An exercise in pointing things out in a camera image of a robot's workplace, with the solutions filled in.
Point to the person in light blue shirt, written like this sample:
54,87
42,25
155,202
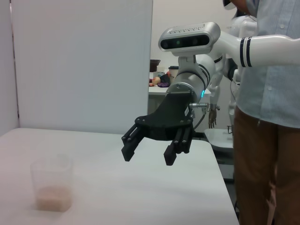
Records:
276,98

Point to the paper cup with dark lid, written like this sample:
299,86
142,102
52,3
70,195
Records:
173,73

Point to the dark brown box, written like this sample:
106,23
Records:
155,64

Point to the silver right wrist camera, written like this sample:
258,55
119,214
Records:
187,39

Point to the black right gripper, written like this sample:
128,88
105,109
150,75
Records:
164,122

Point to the white humanoid robot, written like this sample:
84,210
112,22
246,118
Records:
245,24

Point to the purple bunch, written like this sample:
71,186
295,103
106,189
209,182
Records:
163,84

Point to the clear plastic measuring cup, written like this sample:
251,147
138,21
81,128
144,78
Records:
51,178

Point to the pale round fruit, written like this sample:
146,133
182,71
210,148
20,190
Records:
156,80

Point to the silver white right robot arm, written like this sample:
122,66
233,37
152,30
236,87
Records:
192,75

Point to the white rounded platform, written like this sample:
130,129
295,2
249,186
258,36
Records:
218,138

